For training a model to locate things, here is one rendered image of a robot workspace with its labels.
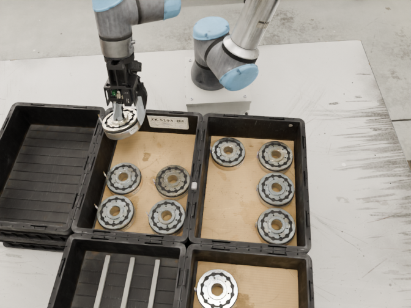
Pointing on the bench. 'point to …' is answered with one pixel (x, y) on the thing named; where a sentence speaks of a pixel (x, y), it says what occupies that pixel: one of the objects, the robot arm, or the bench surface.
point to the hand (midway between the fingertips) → (131, 119)
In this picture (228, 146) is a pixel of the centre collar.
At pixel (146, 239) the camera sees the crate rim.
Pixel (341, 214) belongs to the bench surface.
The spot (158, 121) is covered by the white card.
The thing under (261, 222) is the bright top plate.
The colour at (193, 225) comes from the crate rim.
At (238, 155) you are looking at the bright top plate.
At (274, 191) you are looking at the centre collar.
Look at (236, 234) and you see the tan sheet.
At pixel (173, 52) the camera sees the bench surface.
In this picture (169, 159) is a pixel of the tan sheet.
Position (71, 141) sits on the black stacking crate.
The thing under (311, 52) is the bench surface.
